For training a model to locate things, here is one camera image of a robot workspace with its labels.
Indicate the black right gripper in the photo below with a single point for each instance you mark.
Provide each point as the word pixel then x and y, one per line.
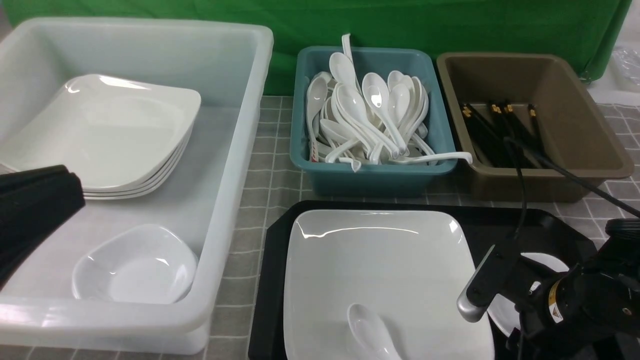
pixel 561 312

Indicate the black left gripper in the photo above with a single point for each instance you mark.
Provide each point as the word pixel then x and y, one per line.
pixel 33 204

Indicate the small white sauce dish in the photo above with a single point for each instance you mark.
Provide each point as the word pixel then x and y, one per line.
pixel 502 311

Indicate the large white rice plate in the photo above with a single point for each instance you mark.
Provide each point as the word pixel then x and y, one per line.
pixel 409 266

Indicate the white spoon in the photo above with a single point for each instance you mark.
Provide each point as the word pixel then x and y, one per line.
pixel 343 71
pixel 315 98
pixel 377 96
pixel 371 333

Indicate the top white square plate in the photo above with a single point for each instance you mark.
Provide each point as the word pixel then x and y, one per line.
pixel 114 134

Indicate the stacked white plate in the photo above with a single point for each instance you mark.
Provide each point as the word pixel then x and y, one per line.
pixel 149 185
pixel 182 144
pixel 143 190

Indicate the bottom stacked white plate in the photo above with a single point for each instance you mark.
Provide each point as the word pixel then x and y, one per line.
pixel 143 190

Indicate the black serving tray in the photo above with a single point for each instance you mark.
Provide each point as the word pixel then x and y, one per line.
pixel 543 232

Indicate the white spoon hanging over edge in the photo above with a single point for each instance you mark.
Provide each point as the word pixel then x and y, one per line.
pixel 435 157

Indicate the black chopsticks in brown bin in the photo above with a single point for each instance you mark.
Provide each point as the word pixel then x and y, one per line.
pixel 487 134

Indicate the small white bowl in bin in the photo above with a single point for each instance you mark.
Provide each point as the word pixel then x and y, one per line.
pixel 146 264

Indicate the brown plastic bin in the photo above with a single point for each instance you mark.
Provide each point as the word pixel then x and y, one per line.
pixel 574 132

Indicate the teal plastic bin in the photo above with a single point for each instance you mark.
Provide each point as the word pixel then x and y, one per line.
pixel 371 181

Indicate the large translucent white bin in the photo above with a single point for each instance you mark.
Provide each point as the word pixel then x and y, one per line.
pixel 227 63

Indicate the grey checked tablecloth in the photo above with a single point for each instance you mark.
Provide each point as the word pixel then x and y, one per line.
pixel 273 184

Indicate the clear plastic bag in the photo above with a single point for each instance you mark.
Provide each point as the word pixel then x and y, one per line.
pixel 626 68

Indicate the white spoon top back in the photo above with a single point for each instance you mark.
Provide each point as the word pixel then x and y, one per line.
pixel 343 71

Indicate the green cloth backdrop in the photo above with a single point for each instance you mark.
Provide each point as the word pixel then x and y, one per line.
pixel 581 32

